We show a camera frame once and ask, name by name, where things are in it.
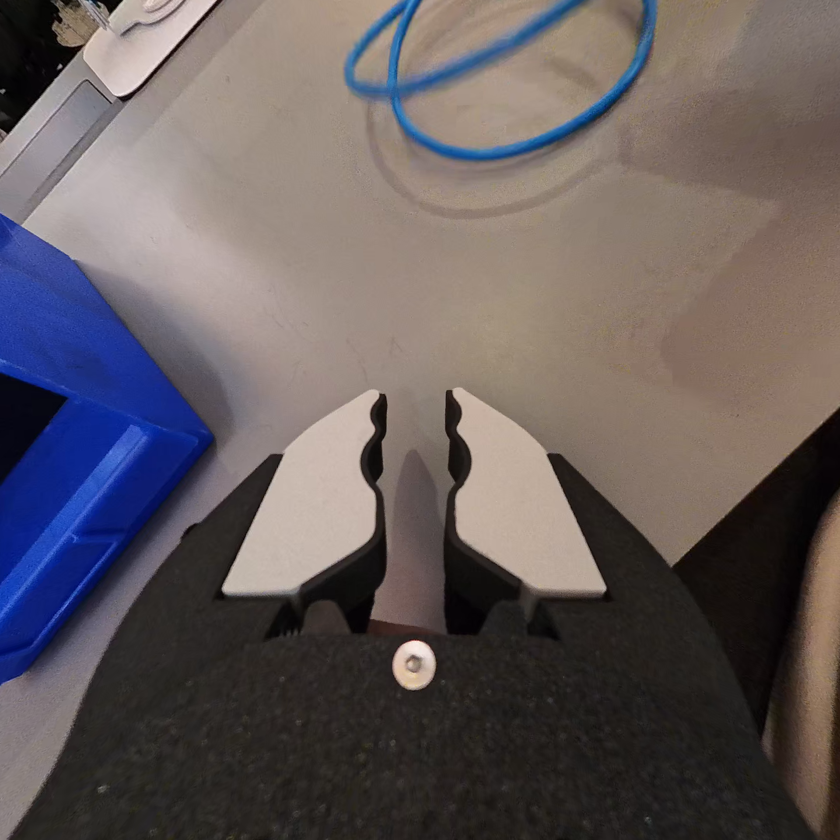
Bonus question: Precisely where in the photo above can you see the beige trousers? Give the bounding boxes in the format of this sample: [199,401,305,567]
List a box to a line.
[761,492,840,834]

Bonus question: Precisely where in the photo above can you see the dark desk cable flap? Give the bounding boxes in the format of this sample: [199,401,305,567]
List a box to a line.
[0,79,116,175]

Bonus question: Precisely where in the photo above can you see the blue ethernet cable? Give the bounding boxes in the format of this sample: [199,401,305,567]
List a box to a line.
[344,0,659,161]

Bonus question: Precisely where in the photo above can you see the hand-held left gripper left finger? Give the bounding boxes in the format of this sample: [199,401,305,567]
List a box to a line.
[222,389,388,634]

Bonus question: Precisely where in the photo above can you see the white stand base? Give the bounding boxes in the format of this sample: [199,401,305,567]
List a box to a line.
[83,0,221,99]

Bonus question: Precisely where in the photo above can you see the blue plastic bin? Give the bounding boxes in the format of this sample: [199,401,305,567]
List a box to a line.
[0,213,215,683]

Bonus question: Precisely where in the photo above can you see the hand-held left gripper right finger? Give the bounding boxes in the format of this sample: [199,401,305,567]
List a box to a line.
[445,387,608,634]

